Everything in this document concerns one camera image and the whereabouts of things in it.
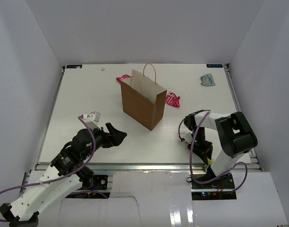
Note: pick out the blue silver snack packet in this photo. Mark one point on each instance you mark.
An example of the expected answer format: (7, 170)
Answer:
(207, 80)

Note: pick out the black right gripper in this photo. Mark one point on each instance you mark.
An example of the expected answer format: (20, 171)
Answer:
(204, 152)

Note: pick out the brown paper bag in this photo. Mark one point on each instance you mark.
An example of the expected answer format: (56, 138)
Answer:
(143, 99)

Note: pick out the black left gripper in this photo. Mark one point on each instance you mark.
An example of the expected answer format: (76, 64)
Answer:
(109, 140)

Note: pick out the red snack packet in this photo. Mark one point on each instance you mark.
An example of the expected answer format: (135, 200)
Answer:
(125, 76)
(172, 99)

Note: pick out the green yellow snack packet front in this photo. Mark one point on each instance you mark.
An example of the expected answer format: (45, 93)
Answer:
(209, 161)

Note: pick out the blue label left corner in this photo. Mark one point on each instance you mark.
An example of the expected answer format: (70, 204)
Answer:
(71, 66)

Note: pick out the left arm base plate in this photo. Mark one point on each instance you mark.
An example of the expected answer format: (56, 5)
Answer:
(97, 182)

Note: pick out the blue label right corner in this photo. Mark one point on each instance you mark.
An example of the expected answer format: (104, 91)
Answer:
(214, 65)

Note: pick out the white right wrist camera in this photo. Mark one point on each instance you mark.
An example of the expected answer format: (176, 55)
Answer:
(186, 137)

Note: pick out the aluminium front rail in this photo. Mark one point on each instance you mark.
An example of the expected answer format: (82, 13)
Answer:
(151, 167)

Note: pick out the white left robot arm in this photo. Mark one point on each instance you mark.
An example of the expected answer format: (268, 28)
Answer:
(67, 173)

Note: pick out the blue label corner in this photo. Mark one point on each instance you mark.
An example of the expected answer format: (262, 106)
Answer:
(214, 65)
(71, 66)

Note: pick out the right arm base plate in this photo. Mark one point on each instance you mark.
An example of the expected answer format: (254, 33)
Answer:
(219, 185)

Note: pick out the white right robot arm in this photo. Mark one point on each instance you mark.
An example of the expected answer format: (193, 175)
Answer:
(235, 135)

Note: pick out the white cardboard front panel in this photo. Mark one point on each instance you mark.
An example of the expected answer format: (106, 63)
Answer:
(159, 199)

